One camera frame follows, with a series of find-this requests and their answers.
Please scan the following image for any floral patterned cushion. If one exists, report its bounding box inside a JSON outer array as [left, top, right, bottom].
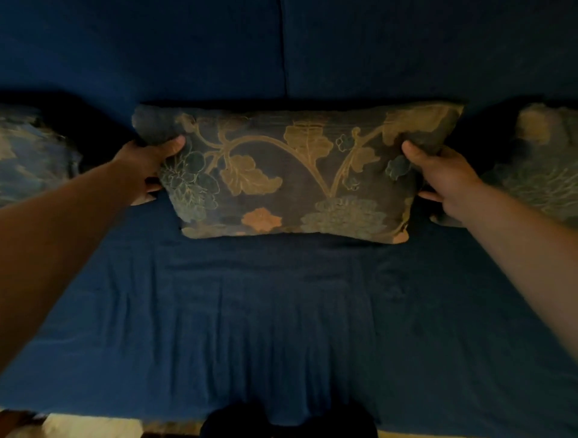
[[483, 103, 578, 227], [0, 105, 83, 208], [132, 103, 465, 245]]

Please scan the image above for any person's dark clothing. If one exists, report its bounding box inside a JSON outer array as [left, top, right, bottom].
[[200, 399, 379, 438]]

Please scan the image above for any person's left forearm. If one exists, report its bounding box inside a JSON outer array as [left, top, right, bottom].
[[0, 160, 136, 373]]

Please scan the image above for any blue sofa cover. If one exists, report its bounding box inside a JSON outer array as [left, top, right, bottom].
[[0, 192, 578, 438]]

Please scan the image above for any person's left hand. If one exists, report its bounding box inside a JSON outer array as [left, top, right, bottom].
[[109, 135, 186, 207]]

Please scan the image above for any person's right hand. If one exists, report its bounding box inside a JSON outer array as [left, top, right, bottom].
[[401, 140, 485, 227]]

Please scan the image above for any blue sofa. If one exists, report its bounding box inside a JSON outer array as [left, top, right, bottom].
[[0, 0, 578, 438]]

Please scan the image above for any person's right forearm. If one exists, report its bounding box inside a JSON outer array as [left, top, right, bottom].
[[461, 183, 578, 359]]

